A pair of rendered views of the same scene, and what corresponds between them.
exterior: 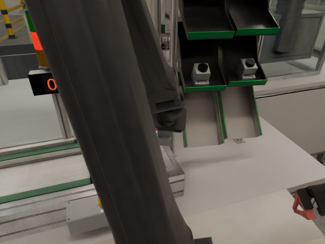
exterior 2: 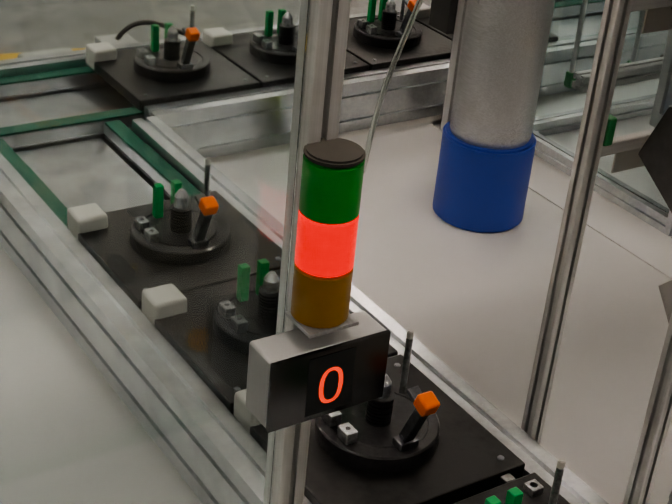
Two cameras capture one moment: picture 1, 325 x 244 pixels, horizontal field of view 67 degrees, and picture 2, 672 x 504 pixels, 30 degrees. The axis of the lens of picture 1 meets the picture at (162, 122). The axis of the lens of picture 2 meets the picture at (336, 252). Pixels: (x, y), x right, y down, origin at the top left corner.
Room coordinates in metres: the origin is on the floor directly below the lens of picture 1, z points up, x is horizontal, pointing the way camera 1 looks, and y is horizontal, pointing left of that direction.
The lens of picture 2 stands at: (-0.12, 0.63, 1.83)
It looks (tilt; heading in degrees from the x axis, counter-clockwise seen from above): 29 degrees down; 342
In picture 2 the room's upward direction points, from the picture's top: 6 degrees clockwise
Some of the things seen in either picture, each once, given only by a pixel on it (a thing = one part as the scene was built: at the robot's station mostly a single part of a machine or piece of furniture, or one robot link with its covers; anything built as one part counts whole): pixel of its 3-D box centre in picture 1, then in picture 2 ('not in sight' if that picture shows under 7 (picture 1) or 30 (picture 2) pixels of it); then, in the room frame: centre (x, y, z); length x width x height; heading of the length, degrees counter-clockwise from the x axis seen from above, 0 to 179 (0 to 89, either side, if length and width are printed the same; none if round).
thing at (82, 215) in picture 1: (106, 208); not in sight; (0.47, 0.16, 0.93); 0.21 x 0.07 x 0.06; 108
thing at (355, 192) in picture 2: (36, 21); (331, 183); (0.75, 0.36, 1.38); 0.05 x 0.05 x 0.05
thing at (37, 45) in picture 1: (41, 39); (326, 237); (0.75, 0.36, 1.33); 0.05 x 0.05 x 0.05
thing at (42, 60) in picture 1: (45, 55); (321, 288); (0.75, 0.36, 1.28); 0.05 x 0.05 x 0.05
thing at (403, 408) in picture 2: not in sight; (379, 402); (0.94, 0.22, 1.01); 0.24 x 0.24 x 0.13; 18
